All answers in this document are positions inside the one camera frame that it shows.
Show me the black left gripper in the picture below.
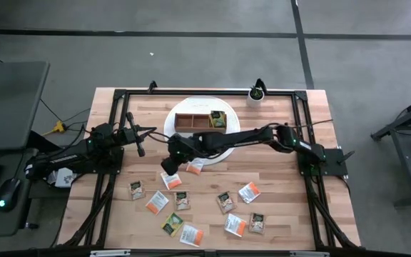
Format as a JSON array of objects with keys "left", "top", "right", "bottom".
[{"left": 118, "top": 112, "right": 158, "bottom": 158}]

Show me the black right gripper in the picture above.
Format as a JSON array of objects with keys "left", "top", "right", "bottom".
[{"left": 160, "top": 133, "right": 203, "bottom": 176}]

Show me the white orange Tazo tea bag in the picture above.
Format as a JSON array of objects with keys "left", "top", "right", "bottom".
[
  {"left": 238, "top": 181, "right": 262, "bottom": 204},
  {"left": 160, "top": 171, "right": 183, "bottom": 191},
  {"left": 179, "top": 223, "right": 205, "bottom": 248},
  {"left": 186, "top": 158, "right": 207, "bottom": 176},
  {"left": 223, "top": 213, "right": 248, "bottom": 238},
  {"left": 145, "top": 190, "right": 170, "bottom": 216}
]

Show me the green yellow tea bag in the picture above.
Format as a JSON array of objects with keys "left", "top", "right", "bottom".
[
  {"left": 208, "top": 110, "right": 227, "bottom": 129},
  {"left": 161, "top": 212, "right": 185, "bottom": 237}
]

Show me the wooden tea organizer box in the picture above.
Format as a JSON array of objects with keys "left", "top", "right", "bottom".
[{"left": 174, "top": 112, "right": 227, "bottom": 134}]

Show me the white round woven placemat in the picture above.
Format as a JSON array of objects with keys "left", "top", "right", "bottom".
[{"left": 163, "top": 95, "right": 241, "bottom": 166}]

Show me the yellow power plug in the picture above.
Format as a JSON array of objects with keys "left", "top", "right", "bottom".
[{"left": 43, "top": 120, "right": 67, "bottom": 136}]

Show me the white printed box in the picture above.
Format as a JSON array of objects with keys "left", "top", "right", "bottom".
[{"left": 46, "top": 167, "right": 78, "bottom": 189}]

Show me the white pot with succulent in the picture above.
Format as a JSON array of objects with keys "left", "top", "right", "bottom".
[{"left": 246, "top": 85, "right": 265, "bottom": 108}]

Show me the grey desk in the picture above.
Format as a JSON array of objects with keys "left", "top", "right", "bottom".
[{"left": 0, "top": 61, "right": 51, "bottom": 238}]

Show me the black computer mouse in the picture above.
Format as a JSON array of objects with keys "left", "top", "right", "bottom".
[{"left": 0, "top": 177, "right": 23, "bottom": 212}]

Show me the black aluminium table frame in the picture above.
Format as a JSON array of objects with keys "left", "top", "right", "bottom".
[{"left": 59, "top": 88, "right": 362, "bottom": 249}]

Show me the black power cable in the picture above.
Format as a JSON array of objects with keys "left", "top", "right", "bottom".
[{"left": 39, "top": 98, "right": 91, "bottom": 123}]

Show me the white metal bracket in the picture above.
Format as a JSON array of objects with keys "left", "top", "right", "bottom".
[
  {"left": 290, "top": 251, "right": 330, "bottom": 257},
  {"left": 89, "top": 249, "right": 131, "bottom": 257}
]

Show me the dark metal desk frame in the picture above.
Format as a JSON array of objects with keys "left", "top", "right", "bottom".
[{"left": 370, "top": 91, "right": 411, "bottom": 208}]

